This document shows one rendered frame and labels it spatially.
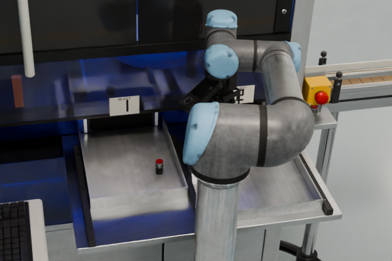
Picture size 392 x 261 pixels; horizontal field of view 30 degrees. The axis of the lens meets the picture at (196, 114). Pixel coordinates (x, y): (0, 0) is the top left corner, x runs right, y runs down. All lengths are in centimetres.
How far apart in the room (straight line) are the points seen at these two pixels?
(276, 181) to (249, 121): 75
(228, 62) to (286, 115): 36
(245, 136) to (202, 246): 28
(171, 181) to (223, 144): 73
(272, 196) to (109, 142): 51
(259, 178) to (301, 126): 72
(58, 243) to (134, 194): 51
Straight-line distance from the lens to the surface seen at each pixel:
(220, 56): 166
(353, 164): 364
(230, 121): 131
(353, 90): 242
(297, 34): 210
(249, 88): 214
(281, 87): 149
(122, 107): 208
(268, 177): 206
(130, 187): 201
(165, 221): 191
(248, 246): 256
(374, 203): 344
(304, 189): 204
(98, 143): 217
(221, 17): 176
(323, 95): 220
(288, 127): 133
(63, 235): 236
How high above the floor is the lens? 217
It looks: 34 degrees down
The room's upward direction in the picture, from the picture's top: 3 degrees clockwise
